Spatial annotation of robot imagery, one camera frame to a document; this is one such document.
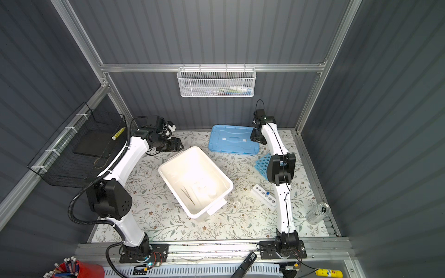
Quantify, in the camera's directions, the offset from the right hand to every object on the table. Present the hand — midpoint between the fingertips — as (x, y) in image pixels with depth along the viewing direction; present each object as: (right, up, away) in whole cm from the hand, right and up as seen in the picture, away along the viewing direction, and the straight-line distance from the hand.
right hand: (259, 141), depth 103 cm
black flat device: (-13, -51, -36) cm, 64 cm away
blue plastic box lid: (-16, +1, +15) cm, 22 cm away
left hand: (-45, -3, -16) cm, 48 cm away
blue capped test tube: (0, -26, -20) cm, 33 cm away
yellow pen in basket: (-71, +3, -22) cm, 74 cm away
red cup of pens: (-74, -47, -42) cm, 97 cm away
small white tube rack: (0, -28, -17) cm, 33 cm away
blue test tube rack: (0, -14, -7) cm, 15 cm away
